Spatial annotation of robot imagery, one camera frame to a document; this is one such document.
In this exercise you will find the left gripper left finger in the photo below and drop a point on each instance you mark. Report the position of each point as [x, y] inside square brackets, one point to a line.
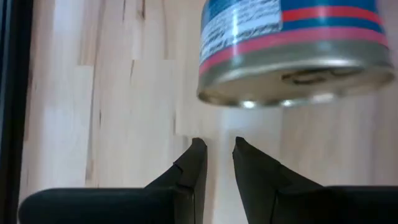
[124, 205]

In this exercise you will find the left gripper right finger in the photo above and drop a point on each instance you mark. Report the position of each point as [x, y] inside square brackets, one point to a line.
[280, 199]

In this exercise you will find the blue red salmon can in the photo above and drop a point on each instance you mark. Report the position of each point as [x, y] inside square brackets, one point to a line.
[280, 46]

